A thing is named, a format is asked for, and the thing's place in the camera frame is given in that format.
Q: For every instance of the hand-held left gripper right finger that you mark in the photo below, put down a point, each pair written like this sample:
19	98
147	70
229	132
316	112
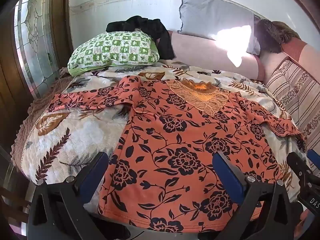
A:
228	175

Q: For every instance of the stained glass door panel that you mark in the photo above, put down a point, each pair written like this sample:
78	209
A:
35	30

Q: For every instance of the striped beige pillow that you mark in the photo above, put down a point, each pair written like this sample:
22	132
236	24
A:
292	87

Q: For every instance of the brown fluffy cushion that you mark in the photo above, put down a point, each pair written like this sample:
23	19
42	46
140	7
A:
272	35

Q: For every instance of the orange floral shirt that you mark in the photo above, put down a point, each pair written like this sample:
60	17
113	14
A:
175	142

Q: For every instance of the wooden stool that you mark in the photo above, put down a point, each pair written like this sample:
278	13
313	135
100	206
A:
13	202

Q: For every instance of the leaf print blanket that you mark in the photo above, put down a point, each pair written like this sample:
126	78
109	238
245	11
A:
62	140

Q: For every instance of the grey pillow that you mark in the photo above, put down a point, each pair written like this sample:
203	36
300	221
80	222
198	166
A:
212	15

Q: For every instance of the pink bolster cushion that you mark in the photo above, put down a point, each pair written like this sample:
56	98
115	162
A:
200	52

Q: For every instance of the red and pink cushion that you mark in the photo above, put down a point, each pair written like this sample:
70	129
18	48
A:
303	52

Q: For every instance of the wooden door frame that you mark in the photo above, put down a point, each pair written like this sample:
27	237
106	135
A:
58	17

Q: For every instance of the black cloth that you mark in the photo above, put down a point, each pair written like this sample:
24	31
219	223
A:
150	26

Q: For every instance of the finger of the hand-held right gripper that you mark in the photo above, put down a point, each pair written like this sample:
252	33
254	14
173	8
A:
298	165
314	158

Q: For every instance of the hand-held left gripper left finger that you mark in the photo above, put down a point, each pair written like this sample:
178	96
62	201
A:
96	175

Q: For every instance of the green checkered pillow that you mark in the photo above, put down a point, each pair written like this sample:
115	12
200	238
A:
112	47

